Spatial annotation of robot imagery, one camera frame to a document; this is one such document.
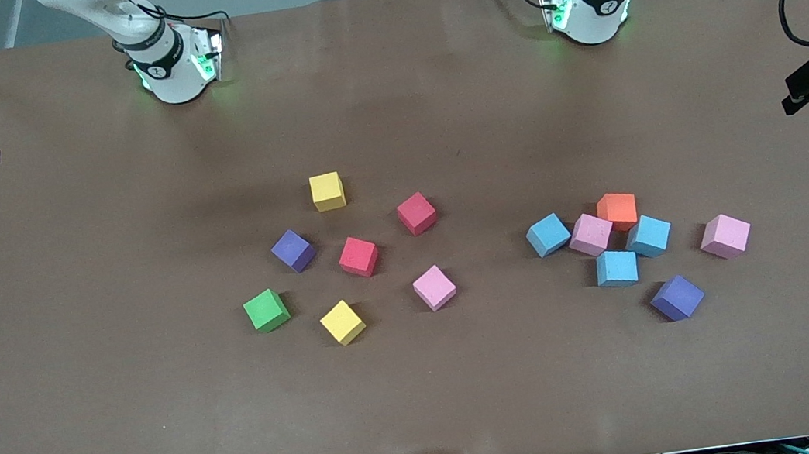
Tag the yellow foam cube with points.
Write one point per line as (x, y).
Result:
(342, 321)
(327, 190)

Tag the green foam cube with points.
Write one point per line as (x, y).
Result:
(265, 310)

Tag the brown table mat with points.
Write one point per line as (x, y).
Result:
(163, 415)

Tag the red foam cube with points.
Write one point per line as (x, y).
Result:
(416, 212)
(358, 255)

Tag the light blue foam cube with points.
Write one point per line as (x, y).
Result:
(616, 268)
(649, 235)
(547, 234)

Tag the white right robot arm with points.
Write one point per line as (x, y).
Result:
(174, 77)

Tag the pink foam cube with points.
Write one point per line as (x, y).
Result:
(591, 234)
(433, 286)
(724, 235)

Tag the purple foam cube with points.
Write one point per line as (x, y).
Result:
(677, 296)
(292, 249)

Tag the orange foam cube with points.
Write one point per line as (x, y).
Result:
(617, 207)

